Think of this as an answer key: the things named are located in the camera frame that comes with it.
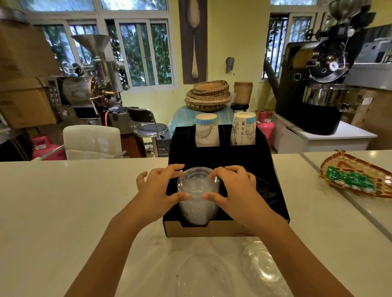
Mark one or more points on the brown woven cylinder basket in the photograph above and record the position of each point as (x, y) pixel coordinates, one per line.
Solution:
(243, 93)

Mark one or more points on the brown cardboard box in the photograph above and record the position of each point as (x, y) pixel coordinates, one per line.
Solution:
(372, 113)

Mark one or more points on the pink gas cylinder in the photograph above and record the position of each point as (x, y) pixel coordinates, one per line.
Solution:
(46, 148)
(265, 125)

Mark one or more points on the grey wall lamp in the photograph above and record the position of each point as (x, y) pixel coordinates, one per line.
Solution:
(230, 64)

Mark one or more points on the person's right thumb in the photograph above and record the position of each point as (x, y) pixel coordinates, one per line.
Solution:
(214, 198)

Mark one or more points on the chrome frame stool chair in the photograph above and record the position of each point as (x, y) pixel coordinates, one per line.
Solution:
(150, 128)

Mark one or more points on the person's left little finger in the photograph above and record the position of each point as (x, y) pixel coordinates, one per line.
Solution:
(141, 180)

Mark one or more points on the blue cloth covered table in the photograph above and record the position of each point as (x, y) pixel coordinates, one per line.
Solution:
(183, 119)

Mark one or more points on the barred white frame window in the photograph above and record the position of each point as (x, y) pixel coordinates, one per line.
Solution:
(284, 39)

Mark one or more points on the large white frame window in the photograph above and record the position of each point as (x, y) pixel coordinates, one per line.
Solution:
(137, 52)

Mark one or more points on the person's left hand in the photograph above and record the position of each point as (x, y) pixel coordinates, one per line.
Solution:
(153, 195)

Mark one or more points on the person's left forearm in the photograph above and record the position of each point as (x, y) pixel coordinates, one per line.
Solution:
(113, 254)

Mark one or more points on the woven bamboo tray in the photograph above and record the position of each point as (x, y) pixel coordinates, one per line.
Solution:
(343, 163)

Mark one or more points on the stack of boat-print paper cups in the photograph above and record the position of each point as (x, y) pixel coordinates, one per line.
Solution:
(207, 130)

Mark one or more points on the black coffee roaster machine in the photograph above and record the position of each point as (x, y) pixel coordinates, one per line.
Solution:
(318, 91)

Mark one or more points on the pile of green candy packets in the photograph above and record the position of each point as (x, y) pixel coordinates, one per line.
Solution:
(350, 179)

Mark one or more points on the clear plastic dome lid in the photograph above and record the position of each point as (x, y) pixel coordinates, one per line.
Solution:
(205, 278)
(263, 269)

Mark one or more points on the silver coffee roaster machine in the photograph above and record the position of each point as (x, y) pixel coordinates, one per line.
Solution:
(88, 88)

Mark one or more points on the white cabinet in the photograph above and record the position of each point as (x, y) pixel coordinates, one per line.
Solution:
(337, 139)

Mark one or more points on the person's left thumb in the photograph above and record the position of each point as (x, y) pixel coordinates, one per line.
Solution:
(179, 198)

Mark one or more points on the small black round stand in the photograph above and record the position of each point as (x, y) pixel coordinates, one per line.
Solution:
(239, 107)

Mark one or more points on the white padded chair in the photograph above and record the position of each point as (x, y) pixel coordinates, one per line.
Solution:
(92, 142)

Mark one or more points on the stack of line-print paper cups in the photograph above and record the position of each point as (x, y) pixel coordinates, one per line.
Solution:
(243, 128)

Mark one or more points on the black cardboard organizer box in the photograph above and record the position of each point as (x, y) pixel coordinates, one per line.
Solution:
(242, 159)

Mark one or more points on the brown cardboard boxes stack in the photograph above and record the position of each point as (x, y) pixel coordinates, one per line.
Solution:
(24, 85)

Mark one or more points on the person's right hand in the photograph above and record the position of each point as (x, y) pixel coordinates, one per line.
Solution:
(242, 199)

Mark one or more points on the stack of clear plastic lids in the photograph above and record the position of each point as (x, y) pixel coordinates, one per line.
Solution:
(197, 202)

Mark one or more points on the stack of woven flat baskets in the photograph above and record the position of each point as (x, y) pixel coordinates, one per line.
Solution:
(208, 96)

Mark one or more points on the wooden spoon wall poster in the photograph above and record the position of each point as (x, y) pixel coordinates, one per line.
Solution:
(193, 42)

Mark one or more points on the person's right forearm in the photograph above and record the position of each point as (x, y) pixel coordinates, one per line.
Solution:
(294, 263)

